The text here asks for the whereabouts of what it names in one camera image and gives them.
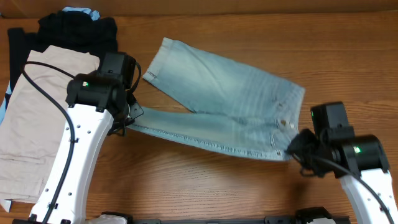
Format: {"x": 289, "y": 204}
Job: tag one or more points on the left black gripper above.
{"x": 134, "y": 111}

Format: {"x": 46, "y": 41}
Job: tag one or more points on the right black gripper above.
{"x": 306, "y": 137}

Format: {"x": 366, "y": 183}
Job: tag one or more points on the light blue denim shorts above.
{"x": 232, "y": 108}

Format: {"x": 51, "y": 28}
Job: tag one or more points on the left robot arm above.
{"x": 98, "y": 106}

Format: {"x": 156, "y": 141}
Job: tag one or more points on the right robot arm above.
{"x": 361, "y": 166}

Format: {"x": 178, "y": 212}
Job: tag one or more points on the black garment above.
{"x": 69, "y": 30}

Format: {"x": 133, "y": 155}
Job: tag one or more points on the beige folded shorts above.
{"x": 33, "y": 127}

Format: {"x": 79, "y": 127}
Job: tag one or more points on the light blue garment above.
{"x": 94, "y": 15}

